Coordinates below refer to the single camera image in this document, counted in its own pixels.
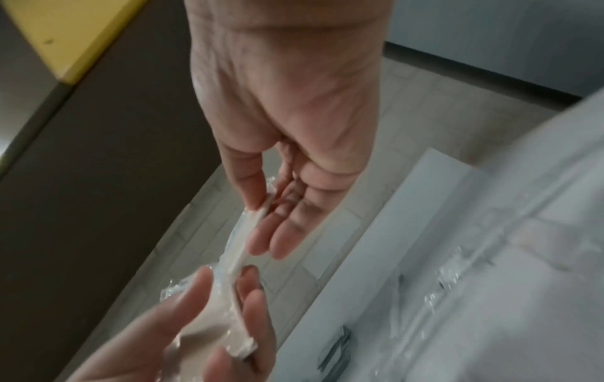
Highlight person's right hand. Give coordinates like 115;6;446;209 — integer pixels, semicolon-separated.
184;0;393;261

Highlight person's left hand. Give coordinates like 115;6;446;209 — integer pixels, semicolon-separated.
67;264;279;382

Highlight beige soap bars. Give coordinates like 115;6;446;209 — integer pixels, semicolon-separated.
160;176;296;359

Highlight thin pile of sachets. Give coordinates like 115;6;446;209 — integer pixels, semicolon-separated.
316;350;350;379

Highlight toothbrushes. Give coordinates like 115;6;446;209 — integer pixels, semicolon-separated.
401;142;604;374

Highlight teal yellow locker cabinet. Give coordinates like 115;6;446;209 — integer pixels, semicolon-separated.
9;0;150;85

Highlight white table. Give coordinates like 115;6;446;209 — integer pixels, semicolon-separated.
278;89;604;382

